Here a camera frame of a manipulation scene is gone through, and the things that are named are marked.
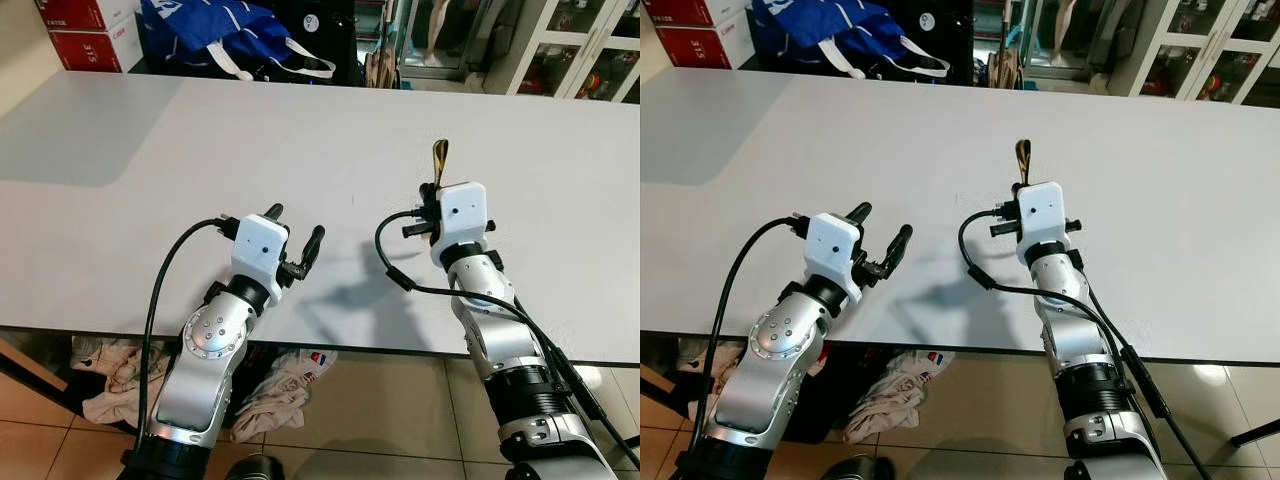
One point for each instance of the white printed crumpled cloth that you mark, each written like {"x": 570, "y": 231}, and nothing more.
{"x": 905, "y": 388}
{"x": 285, "y": 388}

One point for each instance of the black bag with round logo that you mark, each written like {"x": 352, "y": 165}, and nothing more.
{"x": 945, "y": 25}
{"x": 325, "y": 40}

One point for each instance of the red cardboard box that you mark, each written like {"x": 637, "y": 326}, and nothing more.
{"x": 80, "y": 10}
{"x": 90, "y": 50}
{"x": 685, "y": 8}
{"x": 705, "y": 45}

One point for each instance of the beige fabric bag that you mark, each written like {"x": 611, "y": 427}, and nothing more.
{"x": 380, "y": 68}
{"x": 1001, "y": 68}

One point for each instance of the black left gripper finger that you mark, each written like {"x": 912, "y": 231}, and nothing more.
{"x": 313, "y": 247}
{"x": 859, "y": 212}
{"x": 272, "y": 212}
{"x": 900, "y": 247}

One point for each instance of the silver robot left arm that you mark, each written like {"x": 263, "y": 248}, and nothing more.
{"x": 200, "y": 380}
{"x": 770, "y": 390}

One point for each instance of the beige crumpled cloth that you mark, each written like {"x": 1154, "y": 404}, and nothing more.
{"x": 700, "y": 362}
{"x": 110, "y": 378}

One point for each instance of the black table leg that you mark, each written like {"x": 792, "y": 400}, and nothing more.
{"x": 1260, "y": 432}

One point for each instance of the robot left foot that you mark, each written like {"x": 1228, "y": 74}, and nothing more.
{"x": 255, "y": 469}
{"x": 856, "y": 469}

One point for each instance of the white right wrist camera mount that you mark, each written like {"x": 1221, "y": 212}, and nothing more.
{"x": 462, "y": 212}
{"x": 1042, "y": 212}

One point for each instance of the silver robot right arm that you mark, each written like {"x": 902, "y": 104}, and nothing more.
{"x": 1075, "y": 340}
{"x": 500, "y": 340}

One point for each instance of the white glass door cabinet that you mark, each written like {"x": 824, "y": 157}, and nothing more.
{"x": 570, "y": 50}
{"x": 1190, "y": 50}

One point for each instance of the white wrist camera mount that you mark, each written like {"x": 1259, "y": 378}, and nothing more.
{"x": 838, "y": 245}
{"x": 462, "y": 212}
{"x": 1042, "y": 212}
{"x": 262, "y": 245}

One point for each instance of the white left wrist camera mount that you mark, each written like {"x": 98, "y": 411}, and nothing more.
{"x": 262, "y": 245}
{"x": 838, "y": 245}

